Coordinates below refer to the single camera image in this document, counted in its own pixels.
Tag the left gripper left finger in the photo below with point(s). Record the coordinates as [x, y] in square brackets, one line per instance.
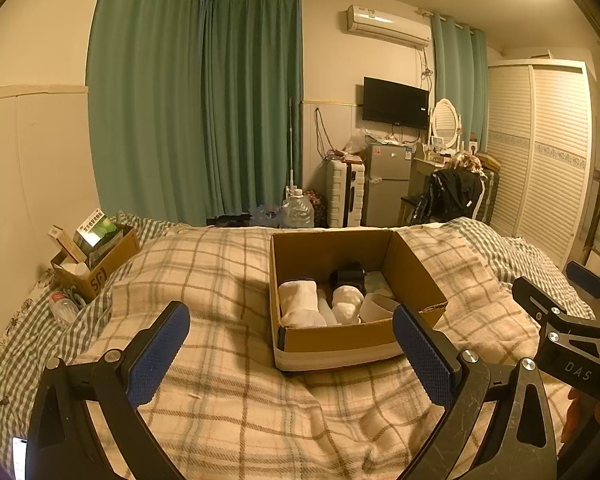
[63, 443]

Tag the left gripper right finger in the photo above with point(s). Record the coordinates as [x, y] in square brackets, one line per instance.
[519, 441]

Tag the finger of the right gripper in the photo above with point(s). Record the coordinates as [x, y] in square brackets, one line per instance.
[546, 311]
[584, 278]

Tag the white tape roll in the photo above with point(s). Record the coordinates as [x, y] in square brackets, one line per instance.
[376, 307]

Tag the black sock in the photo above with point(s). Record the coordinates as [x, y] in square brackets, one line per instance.
[352, 274]

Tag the white plush toy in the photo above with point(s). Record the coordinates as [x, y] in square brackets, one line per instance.
[346, 302]

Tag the grey white sock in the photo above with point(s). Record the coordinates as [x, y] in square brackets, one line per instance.
[299, 305]

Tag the person right hand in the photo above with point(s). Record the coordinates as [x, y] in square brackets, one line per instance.
[574, 414]

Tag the white smartphone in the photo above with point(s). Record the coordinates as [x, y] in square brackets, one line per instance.
[19, 456]

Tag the small plastic bottle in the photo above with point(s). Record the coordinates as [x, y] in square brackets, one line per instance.
[63, 309]

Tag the black jacket on chair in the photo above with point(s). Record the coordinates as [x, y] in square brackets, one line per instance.
[447, 194]

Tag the beige plaid blanket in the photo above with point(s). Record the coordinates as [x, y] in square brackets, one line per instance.
[248, 398]

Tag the white louvered wardrobe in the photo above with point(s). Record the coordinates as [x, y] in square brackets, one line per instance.
[540, 129]

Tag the small cardboard box with items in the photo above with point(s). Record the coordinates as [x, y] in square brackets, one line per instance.
[97, 248]

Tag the dressing table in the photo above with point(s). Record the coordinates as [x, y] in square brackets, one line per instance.
[487, 171]

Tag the white oval mirror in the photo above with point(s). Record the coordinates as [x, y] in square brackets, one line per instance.
[444, 127]

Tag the brown cardboard box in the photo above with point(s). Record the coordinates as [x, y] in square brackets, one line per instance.
[305, 255]

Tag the silver mini fridge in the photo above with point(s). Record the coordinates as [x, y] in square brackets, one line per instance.
[387, 172]

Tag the white suitcase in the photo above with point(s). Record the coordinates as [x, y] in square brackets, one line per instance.
[345, 193]

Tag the green curtain right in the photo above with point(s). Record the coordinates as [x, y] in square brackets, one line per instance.
[461, 72]

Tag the green curtain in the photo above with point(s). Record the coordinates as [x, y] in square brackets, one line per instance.
[193, 105]
[461, 72]

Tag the large water bottle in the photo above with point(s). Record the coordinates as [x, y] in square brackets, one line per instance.
[297, 210]

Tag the white air conditioner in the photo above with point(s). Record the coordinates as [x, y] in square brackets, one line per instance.
[385, 26]

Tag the green curtain left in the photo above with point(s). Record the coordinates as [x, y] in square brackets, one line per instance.
[193, 105]

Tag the black wall television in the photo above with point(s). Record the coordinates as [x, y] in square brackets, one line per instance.
[395, 104]

